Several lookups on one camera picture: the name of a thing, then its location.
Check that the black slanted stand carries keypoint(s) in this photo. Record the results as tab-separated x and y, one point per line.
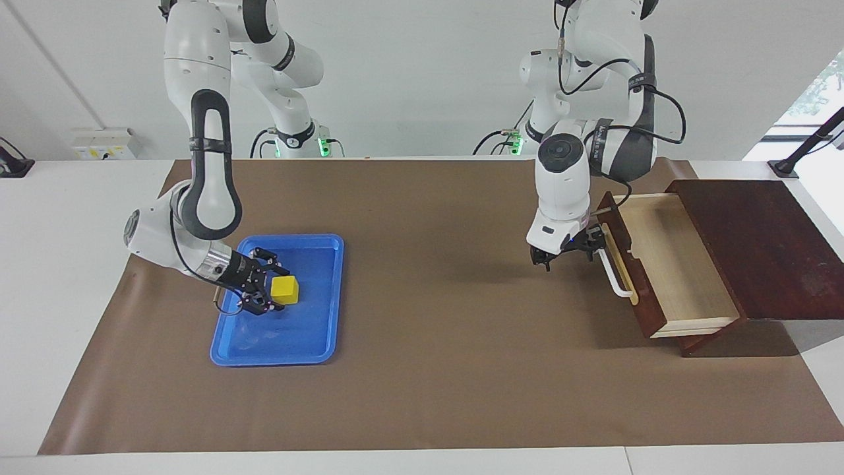
808	142

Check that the yellow block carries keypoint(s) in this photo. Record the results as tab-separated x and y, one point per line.
285	290

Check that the dark wooden drawer cabinet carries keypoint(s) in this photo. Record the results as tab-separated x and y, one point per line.
778	251

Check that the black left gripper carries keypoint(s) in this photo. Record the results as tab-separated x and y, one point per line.
570	251

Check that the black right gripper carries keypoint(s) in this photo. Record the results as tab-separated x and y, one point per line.
247	277

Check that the black stand foot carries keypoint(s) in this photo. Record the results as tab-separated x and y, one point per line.
13	165

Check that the blue plastic tray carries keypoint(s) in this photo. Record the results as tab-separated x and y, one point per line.
283	336

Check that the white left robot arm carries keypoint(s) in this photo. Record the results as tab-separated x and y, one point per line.
560	178

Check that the white wall socket box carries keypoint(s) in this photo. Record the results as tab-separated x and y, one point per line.
105	144

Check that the brown table mat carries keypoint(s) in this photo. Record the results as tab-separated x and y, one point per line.
428	363

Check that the bright window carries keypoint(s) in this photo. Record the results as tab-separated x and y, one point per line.
814	92

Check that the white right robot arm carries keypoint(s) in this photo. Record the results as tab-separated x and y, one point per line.
211	99

